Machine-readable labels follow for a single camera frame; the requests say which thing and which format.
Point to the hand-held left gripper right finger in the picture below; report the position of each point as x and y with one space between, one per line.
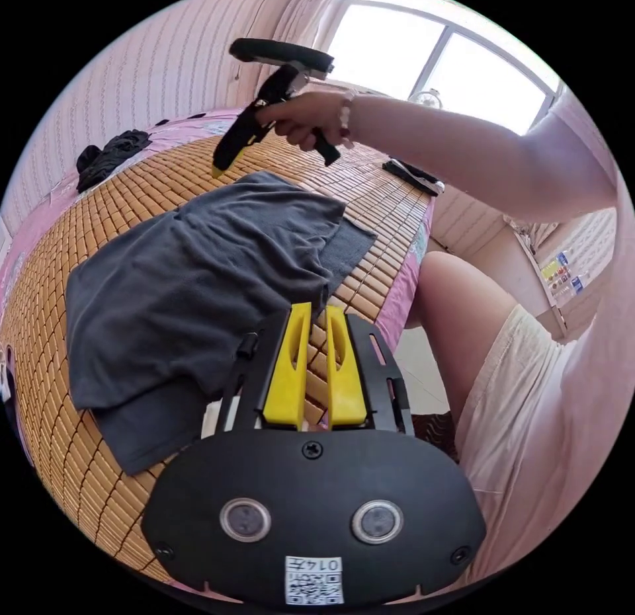
345 392

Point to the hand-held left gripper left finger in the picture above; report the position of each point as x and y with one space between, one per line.
285 387

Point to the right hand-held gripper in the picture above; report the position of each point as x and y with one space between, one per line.
248 124

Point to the gray short sleeve shirt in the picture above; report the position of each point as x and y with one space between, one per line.
188 287

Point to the person's right forearm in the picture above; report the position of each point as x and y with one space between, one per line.
446 149

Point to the person's right hand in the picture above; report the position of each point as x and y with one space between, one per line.
312 114

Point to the pile of clothes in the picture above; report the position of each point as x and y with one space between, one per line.
111 156

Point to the pink curtain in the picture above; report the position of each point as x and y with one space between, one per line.
302 25

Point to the person's body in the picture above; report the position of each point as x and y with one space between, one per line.
521 401

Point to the black folded garment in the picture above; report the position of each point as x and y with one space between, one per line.
412 176

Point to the bed with woven mat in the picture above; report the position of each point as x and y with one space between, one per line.
89 451

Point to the white shelf with small items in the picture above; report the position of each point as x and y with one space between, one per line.
560 273

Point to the window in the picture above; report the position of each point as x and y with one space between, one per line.
436 54

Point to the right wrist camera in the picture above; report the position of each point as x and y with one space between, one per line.
278 53

